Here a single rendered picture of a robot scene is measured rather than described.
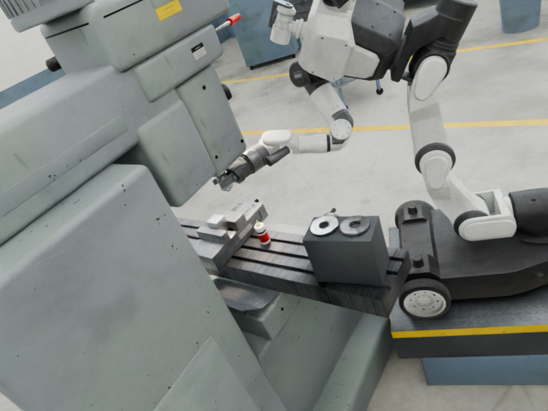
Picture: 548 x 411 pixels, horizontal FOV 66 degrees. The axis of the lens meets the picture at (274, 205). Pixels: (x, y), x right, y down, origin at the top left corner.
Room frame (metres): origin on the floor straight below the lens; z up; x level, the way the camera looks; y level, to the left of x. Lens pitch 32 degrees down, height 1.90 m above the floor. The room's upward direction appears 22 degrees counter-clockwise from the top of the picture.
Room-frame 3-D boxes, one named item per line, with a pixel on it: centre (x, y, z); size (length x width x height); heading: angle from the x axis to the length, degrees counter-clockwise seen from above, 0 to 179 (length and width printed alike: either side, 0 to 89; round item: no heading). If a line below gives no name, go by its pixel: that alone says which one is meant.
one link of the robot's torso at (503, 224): (1.29, -0.78, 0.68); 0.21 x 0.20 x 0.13; 66
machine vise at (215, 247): (1.49, 0.22, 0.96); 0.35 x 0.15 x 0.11; 133
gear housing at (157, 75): (1.34, 0.16, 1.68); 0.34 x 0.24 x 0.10; 135
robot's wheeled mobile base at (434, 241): (1.31, -0.75, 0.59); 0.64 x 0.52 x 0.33; 66
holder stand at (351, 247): (1.04, -0.16, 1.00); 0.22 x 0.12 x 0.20; 55
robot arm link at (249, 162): (1.41, 0.05, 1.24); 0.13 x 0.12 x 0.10; 27
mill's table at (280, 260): (1.40, 0.16, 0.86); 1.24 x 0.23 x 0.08; 45
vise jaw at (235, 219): (1.51, 0.20, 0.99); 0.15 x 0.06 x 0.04; 43
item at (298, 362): (1.38, 0.11, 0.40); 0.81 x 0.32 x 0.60; 135
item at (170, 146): (1.23, 0.27, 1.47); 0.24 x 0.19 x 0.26; 45
